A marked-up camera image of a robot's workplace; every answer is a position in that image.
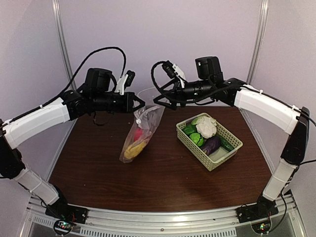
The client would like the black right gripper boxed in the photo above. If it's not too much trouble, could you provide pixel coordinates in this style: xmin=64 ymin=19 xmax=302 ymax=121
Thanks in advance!
xmin=153 ymin=78 xmax=213 ymax=110

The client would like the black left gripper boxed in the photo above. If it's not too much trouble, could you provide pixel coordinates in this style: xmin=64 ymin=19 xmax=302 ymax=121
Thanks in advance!
xmin=92 ymin=91 xmax=145 ymax=113

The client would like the clear zip top bag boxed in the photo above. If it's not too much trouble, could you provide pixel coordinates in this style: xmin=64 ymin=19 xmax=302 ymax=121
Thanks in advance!
xmin=119 ymin=105 xmax=164 ymax=163

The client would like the red toy tomato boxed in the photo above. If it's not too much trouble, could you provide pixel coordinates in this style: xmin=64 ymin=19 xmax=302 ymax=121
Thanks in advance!
xmin=134 ymin=127 xmax=144 ymax=142

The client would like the white toy cauliflower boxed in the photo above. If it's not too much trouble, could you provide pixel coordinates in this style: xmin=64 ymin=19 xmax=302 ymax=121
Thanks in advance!
xmin=196 ymin=116 xmax=217 ymax=139

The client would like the yellow toy pepper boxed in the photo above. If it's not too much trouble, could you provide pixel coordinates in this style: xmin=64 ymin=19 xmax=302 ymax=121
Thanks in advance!
xmin=123 ymin=139 xmax=149 ymax=160

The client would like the green toy cabbage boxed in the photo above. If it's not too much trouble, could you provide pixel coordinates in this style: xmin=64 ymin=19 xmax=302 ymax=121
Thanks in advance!
xmin=189 ymin=133 xmax=204 ymax=147

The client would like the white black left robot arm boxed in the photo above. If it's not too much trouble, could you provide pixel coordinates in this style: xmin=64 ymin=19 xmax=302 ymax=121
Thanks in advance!
xmin=0 ymin=68 xmax=145 ymax=219

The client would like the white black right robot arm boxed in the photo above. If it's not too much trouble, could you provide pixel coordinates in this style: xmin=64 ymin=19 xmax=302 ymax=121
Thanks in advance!
xmin=151 ymin=56 xmax=311 ymax=218

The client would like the green toy pepper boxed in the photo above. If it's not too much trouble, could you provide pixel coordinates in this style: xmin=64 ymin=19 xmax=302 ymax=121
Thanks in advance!
xmin=182 ymin=124 xmax=197 ymax=136

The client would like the purple toy eggplant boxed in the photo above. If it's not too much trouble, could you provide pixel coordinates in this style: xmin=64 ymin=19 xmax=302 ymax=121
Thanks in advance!
xmin=201 ymin=136 xmax=221 ymax=156

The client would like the dark green toy cucumber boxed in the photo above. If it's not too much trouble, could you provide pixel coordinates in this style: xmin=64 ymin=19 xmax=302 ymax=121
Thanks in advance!
xmin=220 ymin=138 xmax=234 ymax=152

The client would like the left circuit board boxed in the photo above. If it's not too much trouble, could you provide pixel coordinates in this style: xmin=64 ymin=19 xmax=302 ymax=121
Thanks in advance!
xmin=53 ymin=220 xmax=74 ymax=236

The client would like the circuit board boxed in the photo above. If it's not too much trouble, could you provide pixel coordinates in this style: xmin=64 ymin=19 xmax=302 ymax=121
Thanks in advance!
xmin=251 ymin=220 xmax=272 ymax=235
xmin=53 ymin=220 xmax=74 ymax=236

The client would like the right circuit board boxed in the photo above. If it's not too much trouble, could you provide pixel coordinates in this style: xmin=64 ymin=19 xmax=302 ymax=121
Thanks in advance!
xmin=251 ymin=220 xmax=272 ymax=235

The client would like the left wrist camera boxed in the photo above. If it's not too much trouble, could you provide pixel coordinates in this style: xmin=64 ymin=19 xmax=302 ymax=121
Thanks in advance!
xmin=115 ymin=70 xmax=135 ymax=95

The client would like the aluminium right corner post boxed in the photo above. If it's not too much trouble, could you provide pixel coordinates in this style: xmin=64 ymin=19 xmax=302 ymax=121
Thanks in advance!
xmin=246 ymin=0 xmax=269 ymax=84

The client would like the aluminium corner post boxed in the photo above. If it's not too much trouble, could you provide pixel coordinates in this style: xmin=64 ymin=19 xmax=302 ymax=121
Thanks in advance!
xmin=52 ymin=0 xmax=73 ymax=81
xmin=246 ymin=0 xmax=269 ymax=84

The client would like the aluminium front rail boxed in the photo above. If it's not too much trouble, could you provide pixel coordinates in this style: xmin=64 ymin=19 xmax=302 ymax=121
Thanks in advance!
xmin=18 ymin=194 xmax=307 ymax=237

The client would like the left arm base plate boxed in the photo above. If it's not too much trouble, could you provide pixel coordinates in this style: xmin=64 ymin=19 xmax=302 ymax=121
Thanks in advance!
xmin=45 ymin=204 xmax=88 ymax=224

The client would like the aluminium left corner post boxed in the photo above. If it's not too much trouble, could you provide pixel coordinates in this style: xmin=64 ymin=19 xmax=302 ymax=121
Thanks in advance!
xmin=52 ymin=0 xmax=73 ymax=81

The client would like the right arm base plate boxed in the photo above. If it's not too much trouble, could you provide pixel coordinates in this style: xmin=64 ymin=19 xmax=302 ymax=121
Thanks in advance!
xmin=236 ymin=201 xmax=279 ymax=223

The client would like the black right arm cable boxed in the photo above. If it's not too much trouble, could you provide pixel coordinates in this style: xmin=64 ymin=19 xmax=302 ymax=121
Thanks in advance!
xmin=268 ymin=159 xmax=316 ymax=234

